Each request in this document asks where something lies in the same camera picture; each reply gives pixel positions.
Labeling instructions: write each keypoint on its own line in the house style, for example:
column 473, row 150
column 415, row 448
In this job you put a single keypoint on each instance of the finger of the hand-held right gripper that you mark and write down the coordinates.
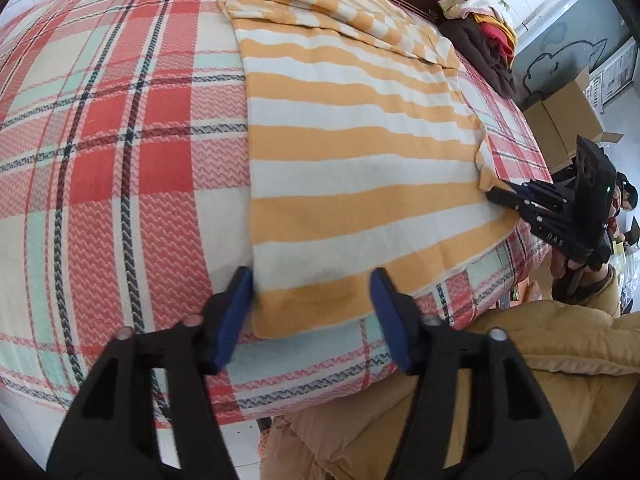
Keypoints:
column 505, row 197
column 542, row 191

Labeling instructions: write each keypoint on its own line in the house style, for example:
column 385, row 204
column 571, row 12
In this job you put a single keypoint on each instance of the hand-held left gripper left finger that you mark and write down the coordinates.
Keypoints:
column 234, row 317

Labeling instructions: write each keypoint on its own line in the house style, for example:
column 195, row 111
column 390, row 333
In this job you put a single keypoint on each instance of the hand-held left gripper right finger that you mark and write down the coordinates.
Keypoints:
column 392, row 320

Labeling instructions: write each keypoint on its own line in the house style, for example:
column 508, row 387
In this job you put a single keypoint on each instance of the orange white striped garment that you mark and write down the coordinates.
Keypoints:
column 350, row 160

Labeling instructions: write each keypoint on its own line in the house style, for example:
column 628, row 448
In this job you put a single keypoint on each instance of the person's right hand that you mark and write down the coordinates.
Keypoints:
column 558, row 264

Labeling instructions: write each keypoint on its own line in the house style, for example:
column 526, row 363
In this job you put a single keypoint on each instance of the open cardboard box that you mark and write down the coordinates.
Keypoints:
column 565, row 110

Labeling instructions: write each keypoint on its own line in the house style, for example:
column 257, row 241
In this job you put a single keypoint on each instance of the dark brown garment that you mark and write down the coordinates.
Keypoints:
column 480, row 55

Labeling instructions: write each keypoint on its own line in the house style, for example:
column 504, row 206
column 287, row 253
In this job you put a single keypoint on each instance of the red garment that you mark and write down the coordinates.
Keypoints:
column 497, row 40

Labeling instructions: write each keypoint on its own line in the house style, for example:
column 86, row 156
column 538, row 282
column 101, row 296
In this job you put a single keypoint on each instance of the person's tan puffer jacket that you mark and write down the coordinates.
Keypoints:
column 550, row 365

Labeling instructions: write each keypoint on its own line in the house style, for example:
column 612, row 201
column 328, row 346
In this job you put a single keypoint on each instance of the yellow garment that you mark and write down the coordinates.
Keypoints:
column 507, row 27

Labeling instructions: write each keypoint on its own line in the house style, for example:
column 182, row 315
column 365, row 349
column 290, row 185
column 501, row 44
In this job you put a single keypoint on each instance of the red plaid bed sheet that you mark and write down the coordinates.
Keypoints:
column 125, row 160

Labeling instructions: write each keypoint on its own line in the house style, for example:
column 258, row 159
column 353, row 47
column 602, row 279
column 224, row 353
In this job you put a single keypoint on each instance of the cream white garment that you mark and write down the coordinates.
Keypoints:
column 482, row 2

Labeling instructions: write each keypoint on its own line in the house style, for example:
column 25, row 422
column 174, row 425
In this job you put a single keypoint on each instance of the white printed wall paper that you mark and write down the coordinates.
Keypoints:
column 612, row 77

